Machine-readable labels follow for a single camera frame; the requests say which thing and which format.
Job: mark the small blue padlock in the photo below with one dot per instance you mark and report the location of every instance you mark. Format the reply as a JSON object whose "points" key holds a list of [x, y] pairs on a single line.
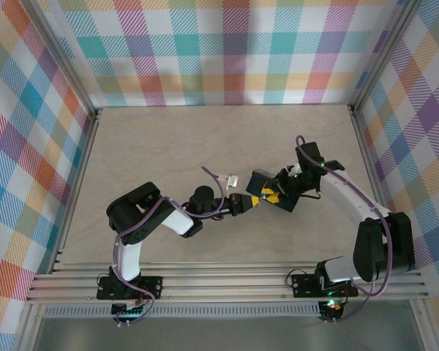
{"points": [[264, 197]]}

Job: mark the starry night print tin box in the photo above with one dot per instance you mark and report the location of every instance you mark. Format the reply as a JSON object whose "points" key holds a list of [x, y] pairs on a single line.
{"points": [[258, 181]]}

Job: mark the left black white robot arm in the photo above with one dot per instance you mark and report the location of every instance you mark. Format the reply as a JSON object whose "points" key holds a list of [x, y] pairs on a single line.
{"points": [[131, 219]]}

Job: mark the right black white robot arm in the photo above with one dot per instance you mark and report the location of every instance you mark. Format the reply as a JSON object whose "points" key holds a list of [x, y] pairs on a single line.
{"points": [[351, 197]]}

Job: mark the aluminium mounting rails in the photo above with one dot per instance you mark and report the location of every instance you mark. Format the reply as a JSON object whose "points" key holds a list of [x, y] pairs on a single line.
{"points": [[223, 281]]}

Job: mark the right controller circuit board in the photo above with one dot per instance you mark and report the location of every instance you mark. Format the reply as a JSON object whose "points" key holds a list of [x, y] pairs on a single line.
{"points": [[332, 308]]}

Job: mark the controller circuit board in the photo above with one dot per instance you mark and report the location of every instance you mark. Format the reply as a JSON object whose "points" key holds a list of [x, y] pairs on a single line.
{"points": [[130, 311], [332, 308]]}

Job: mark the left controller circuit board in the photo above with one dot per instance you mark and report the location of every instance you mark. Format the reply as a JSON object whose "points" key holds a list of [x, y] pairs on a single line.
{"points": [[130, 311]]}

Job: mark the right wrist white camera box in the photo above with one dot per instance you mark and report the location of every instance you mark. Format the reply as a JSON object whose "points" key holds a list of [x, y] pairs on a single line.
{"points": [[295, 170]]}

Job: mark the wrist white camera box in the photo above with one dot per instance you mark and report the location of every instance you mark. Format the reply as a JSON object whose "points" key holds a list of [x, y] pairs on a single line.
{"points": [[232, 181], [295, 170]]}

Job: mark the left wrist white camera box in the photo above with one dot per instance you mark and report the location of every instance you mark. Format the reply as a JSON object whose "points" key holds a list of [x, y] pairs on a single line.
{"points": [[232, 181]]}

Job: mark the aluminium table side rail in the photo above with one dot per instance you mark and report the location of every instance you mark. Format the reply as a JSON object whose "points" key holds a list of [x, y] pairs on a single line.
{"points": [[369, 161], [84, 161]]}

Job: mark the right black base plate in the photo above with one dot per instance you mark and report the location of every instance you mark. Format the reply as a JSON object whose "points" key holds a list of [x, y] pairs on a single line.
{"points": [[303, 285]]}

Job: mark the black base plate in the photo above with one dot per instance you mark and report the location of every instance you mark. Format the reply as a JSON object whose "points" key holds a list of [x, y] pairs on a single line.
{"points": [[150, 287], [303, 285]]}

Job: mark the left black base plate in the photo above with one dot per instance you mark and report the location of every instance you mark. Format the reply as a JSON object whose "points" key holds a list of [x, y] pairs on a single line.
{"points": [[150, 287]]}

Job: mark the aluminium corner post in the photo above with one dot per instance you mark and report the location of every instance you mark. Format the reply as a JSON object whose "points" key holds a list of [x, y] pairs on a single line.
{"points": [[384, 55], [64, 60]]}

